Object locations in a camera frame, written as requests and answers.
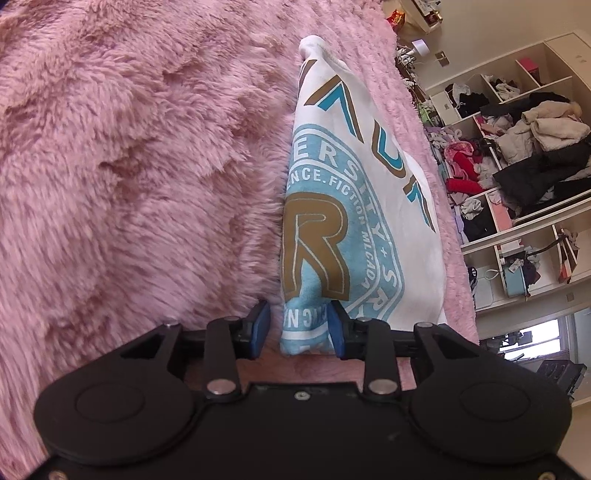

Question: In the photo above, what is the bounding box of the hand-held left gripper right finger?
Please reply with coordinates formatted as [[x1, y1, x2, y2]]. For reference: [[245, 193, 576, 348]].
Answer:
[[327, 301, 479, 397]]

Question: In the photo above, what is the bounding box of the pile of clothes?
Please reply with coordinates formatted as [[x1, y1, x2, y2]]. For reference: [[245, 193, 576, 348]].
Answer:
[[427, 76, 591, 287]]

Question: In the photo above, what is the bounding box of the black chair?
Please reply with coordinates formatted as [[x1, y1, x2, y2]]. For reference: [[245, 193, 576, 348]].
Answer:
[[536, 358, 583, 401]]

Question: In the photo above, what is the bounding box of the window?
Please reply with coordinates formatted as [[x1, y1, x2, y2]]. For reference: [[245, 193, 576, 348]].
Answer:
[[480, 310, 575, 361]]

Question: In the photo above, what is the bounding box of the white printed shirt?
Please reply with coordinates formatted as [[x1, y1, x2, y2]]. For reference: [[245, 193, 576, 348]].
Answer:
[[277, 34, 448, 358]]

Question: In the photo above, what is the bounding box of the white bedside table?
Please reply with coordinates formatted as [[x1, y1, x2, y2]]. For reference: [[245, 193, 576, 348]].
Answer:
[[398, 0, 446, 35]]

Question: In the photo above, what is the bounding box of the pink box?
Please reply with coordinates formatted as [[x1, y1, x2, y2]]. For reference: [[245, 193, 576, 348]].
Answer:
[[516, 57, 544, 86]]

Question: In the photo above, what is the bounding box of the white floor scale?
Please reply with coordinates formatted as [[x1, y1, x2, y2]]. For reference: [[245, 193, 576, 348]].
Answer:
[[474, 275, 496, 311]]

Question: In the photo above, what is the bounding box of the pink fluffy blanket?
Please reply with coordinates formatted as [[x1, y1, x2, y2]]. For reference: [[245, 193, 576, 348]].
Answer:
[[0, 0, 479, 467]]

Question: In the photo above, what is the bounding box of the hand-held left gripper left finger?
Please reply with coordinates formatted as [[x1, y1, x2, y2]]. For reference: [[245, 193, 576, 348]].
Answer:
[[121, 300, 272, 400]]

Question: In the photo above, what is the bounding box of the white open shelf unit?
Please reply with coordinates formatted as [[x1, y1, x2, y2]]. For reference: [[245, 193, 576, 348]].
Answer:
[[424, 30, 591, 315]]

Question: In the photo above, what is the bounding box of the light blue box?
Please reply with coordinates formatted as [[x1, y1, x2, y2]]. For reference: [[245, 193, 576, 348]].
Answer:
[[502, 258, 528, 297]]

